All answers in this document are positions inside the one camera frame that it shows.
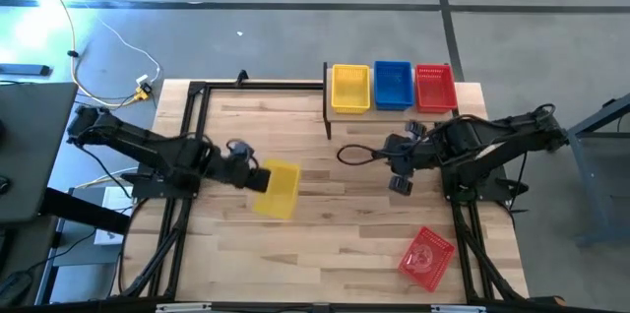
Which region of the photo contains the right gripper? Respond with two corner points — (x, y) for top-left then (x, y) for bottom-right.
(387, 119), (444, 197)

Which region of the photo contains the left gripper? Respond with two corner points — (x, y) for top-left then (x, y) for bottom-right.
(210, 145), (273, 194)

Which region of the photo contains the yellow plastic basket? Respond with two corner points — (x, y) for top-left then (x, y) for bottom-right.
(330, 63), (372, 115)
(251, 158), (302, 220)

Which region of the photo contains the blue plastic basket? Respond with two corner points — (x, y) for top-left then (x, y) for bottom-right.
(372, 59), (415, 112)

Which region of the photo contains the red plastic basket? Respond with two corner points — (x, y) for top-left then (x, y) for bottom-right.
(414, 63), (459, 114)
(397, 225), (457, 293)

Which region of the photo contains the white box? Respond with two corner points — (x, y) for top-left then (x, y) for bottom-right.
(92, 184), (137, 248)

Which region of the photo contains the black desk leg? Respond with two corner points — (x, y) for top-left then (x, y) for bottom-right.
(37, 187), (132, 236)

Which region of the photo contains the grey metal table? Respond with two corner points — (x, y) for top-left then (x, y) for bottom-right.
(565, 92), (630, 248)

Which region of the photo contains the grey desk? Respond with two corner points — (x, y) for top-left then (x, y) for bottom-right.
(0, 81), (80, 225)

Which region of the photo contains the black power strip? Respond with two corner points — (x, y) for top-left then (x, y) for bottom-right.
(0, 63), (53, 77)

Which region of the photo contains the black power adapter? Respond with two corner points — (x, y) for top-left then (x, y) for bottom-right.
(0, 271), (33, 307)

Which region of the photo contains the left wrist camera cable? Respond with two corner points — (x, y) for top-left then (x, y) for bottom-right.
(196, 138), (261, 171)

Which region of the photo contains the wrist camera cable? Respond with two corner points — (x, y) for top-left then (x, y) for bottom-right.
(196, 138), (261, 171)
(337, 103), (557, 167)

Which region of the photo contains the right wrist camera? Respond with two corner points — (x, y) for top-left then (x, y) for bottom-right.
(381, 138), (401, 169)

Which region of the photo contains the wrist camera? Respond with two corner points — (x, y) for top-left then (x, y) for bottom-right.
(225, 139), (255, 160)
(381, 138), (401, 169)

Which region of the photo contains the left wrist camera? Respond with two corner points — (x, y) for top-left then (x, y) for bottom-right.
(225, 139), (255, 160)

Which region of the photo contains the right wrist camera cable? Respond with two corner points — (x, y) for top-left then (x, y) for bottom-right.
(337, 103), (557, 167)

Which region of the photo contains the black aluminium rig frame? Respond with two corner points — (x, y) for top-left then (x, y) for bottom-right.
(111, 70), (567, 313)

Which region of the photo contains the silver metal bracket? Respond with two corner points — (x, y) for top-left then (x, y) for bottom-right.
(431, 304), (486, 313)
(156, 302), (212, 313)

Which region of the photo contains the white cable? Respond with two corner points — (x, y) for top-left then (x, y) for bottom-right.
(95, 15), (162, 83)

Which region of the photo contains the yellow cable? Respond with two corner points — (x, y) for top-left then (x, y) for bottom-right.
(29, 0), (149, 107)

